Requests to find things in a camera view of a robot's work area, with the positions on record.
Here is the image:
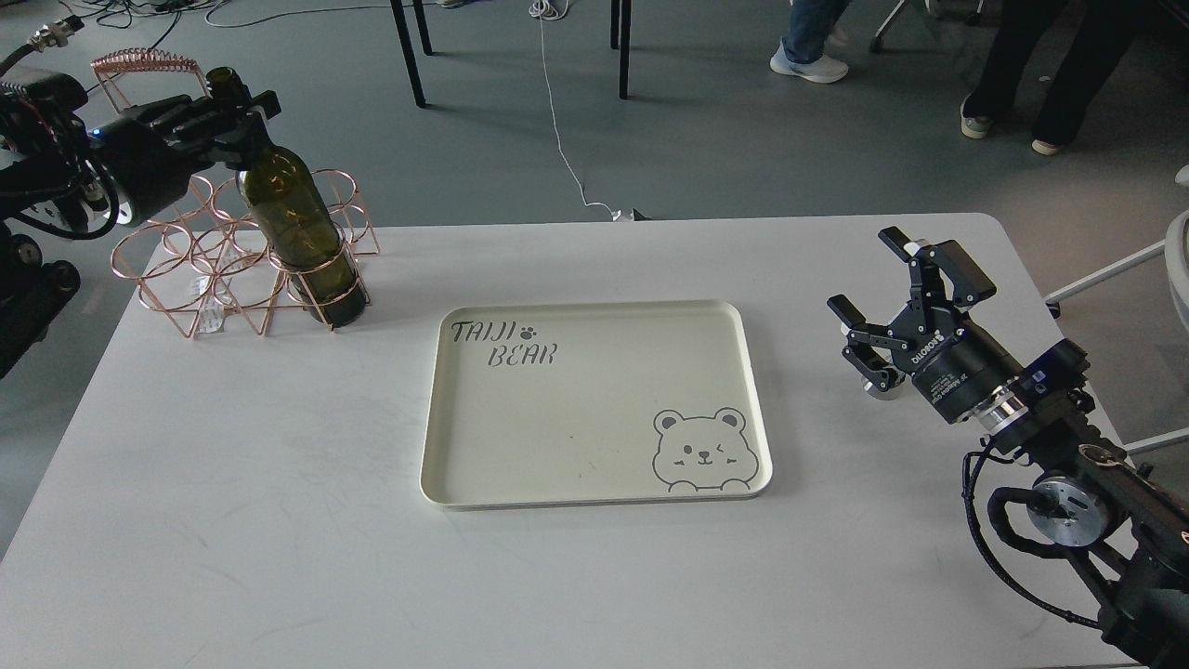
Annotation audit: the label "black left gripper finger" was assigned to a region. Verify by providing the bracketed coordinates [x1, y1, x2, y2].
[139, 90, 281, 140]
[185, 130, 272, 173]

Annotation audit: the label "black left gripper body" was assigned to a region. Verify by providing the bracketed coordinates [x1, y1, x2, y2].
[92, 105, 268, 226]

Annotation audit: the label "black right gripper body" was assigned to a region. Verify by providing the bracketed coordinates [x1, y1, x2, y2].
[843, 313, 1023, 424]

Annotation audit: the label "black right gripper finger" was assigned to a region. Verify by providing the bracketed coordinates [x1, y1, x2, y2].
[877, 226, 998, 321]
[828, 294, 883, 352]

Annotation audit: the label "dark green wine bottle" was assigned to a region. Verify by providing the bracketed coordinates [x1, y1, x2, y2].
[205, 67, 369, 327]

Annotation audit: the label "silver steel jigger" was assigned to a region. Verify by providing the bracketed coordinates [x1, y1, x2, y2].
[866, 375, 905, 400]

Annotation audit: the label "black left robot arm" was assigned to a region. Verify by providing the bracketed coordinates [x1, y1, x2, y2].
[1, 15, 281, 241]

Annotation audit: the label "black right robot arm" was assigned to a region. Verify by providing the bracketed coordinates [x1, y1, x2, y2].
[828, 226, 1188, 668]

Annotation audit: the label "person in black clothes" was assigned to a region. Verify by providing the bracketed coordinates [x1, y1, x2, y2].
[960, 0, 1162, 156]

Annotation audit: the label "cream tray with bear print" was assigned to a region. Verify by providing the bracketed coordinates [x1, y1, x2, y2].
[420, 299, 773, 509]

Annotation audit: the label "person in blue jeans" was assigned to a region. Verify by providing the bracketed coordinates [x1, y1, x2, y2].
[769, 1, 851, 86]

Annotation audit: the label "black table legs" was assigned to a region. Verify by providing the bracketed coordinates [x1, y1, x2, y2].
[388, 0, 633, 109]

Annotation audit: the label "rose gold wire wine rack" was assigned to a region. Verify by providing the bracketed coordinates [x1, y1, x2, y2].
[90, 48, 382, 340]

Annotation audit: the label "white chair frame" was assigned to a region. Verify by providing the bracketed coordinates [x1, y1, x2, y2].
[1044, 209, 1188, 329]

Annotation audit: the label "white cable on floor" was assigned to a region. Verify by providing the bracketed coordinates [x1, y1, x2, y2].
[528, 0, 642, 222]

